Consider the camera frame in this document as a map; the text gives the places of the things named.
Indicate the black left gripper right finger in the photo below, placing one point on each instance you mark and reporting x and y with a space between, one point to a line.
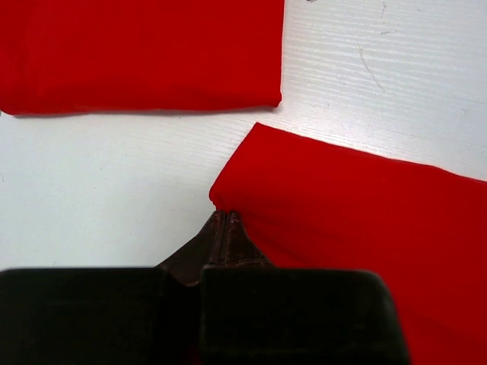
239 249

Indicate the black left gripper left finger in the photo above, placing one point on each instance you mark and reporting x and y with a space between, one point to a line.
185 265

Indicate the red t-shirt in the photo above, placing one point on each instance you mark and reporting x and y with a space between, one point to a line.
308 203
65 57

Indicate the folded red t-shirt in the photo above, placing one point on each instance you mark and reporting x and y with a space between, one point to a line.
65 57

